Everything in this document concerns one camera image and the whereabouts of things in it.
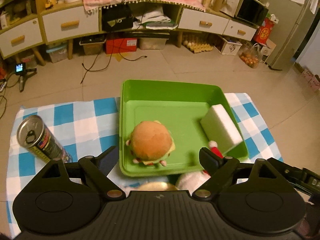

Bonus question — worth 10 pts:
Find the santa plush toy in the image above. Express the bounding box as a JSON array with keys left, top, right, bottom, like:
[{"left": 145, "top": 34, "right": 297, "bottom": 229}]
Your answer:
[{"left": 175, "top": 140, "right": 223, "bottom": 195}]

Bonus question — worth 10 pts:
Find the white foam block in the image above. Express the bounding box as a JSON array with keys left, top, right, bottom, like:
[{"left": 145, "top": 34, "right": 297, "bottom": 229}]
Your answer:
[{"left": 200, "top": 104, "right": 243, "bottom": 156}]

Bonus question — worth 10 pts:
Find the plush hamburger toy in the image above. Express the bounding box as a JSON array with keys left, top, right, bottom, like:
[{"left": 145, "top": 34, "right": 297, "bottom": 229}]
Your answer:
[{"left": 125, "top": 120, "right": 175, "bottom": 167}]

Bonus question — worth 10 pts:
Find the blue white checkered tablecloth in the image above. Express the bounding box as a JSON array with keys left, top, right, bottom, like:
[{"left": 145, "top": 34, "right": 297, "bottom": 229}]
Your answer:
[{"left": 6, "top": 93, "right": 282, "bottom": 237}]

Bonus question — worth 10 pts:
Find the black yellow drink can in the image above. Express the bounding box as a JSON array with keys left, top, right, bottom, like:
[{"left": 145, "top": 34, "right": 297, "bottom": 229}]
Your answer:
[{"left": 16, "top": 115, "right": 73, "bottom": 163}]

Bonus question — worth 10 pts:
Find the green plastic bin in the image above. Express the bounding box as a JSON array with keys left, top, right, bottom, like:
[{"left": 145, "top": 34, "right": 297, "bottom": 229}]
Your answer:
[{"left": 119, "top": 80, "right": 237, "bottom": 177}]

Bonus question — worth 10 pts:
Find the bag of oranges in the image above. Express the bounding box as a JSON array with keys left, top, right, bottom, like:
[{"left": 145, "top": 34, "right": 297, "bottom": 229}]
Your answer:
[{"left": 238, "top": 43, "right": 263, "bottom": 69}]

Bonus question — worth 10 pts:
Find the white storage box with sticker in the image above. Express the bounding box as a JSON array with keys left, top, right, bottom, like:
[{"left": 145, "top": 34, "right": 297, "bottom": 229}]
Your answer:
[{"left": 215, "top": 35, "right": 242, "bottom": 56}]

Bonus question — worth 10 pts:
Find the red cardboard box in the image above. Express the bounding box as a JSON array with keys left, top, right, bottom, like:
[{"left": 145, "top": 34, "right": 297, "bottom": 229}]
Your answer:
[{"left": 105, "top": 38, "right": 137, "bottom": 55}]

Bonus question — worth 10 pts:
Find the egg tray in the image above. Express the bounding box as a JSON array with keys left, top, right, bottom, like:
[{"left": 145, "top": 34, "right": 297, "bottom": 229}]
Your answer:
[{"left": 182, "top": 40, "right": 214, "bottom": 54}]

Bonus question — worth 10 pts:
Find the red gift box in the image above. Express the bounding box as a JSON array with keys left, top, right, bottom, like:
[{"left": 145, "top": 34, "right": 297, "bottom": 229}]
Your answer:
[{"left": 253, "top": 18, "right": 275, "bottom": 44}]

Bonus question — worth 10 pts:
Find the black bag on shelf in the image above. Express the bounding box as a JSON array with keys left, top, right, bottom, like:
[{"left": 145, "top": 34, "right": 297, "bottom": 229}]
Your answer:
[{"left": 101, "top": 4, "right": 133, "bottom": 32}]

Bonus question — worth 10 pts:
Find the wooden white drawer cabinet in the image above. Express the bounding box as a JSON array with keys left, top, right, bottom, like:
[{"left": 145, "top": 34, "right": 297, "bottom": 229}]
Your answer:
[{"left": 1, "top": 0, "right": 257, "bottom": 59}]

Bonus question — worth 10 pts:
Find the black microwave oven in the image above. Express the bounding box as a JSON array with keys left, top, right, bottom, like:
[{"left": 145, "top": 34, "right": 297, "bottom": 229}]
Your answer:
[{"left": 234, "top": 0, "right": 268, "bottom": 26}]

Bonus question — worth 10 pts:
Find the grey refrigerator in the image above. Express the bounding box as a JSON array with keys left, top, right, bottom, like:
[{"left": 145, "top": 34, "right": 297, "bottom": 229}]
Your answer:
[{"left": 266, "top": 0, "right": 316, "bottom": 71}]

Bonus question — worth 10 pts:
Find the camera on small tripod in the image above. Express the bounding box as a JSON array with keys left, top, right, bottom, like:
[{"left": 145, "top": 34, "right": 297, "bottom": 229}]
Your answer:
[{"left": 15, "top": 62, "right": 37, "bottom": 92}]

